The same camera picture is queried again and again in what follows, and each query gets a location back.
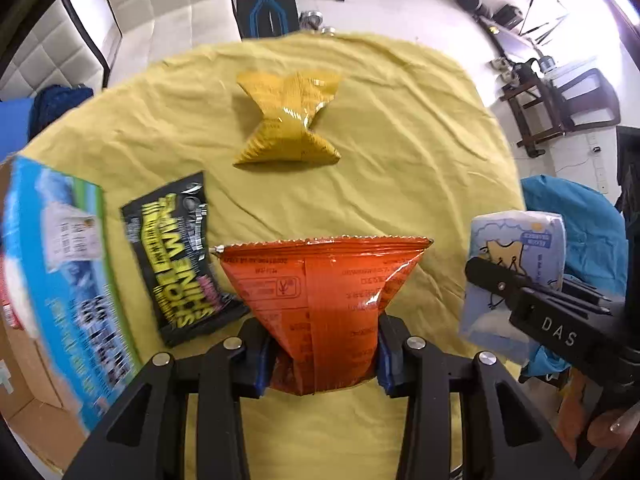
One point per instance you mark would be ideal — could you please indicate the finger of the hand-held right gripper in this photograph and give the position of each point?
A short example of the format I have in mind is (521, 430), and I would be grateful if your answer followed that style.
(492, 276)

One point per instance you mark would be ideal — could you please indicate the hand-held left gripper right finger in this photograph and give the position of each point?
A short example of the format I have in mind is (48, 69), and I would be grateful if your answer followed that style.
(386, 365)

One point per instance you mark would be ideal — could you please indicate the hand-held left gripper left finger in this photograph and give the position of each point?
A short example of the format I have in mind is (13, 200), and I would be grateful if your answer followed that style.
(258, 367)

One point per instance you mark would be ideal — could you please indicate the light blue tissue pack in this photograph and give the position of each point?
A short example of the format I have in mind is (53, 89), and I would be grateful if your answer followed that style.
(515, 260)

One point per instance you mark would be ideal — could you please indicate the orange snack bag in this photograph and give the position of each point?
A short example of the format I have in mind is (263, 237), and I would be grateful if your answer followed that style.
(330, 305)

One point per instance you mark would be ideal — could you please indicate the person's right hand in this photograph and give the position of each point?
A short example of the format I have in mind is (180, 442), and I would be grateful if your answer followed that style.
(615, 432)

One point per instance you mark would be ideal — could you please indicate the black snack packet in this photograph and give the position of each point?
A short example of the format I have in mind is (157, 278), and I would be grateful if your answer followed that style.
(175, 255)

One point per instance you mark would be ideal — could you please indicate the yellow cloth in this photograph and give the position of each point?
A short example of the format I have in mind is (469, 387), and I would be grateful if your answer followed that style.
(380, 170)

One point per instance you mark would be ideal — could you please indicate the dark wooden chair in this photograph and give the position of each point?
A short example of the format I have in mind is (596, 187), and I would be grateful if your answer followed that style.
(565, 100)

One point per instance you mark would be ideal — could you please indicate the cardboard box with blue print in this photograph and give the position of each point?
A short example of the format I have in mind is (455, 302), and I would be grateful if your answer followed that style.
(55, 280)

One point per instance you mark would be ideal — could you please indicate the yellow snack bag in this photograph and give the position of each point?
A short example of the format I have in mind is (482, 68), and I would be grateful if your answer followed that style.
(285, 125)

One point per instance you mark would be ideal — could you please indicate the chrome dumbbell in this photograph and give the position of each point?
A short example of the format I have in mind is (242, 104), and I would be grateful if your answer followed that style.
(312, 19)

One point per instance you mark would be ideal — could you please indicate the dark blue knitted cloth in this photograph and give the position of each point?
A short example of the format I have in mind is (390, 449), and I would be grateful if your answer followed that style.
(57, 107)

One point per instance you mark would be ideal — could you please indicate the white padded headboard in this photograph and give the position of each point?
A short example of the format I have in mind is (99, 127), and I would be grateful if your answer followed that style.
(100, 15)

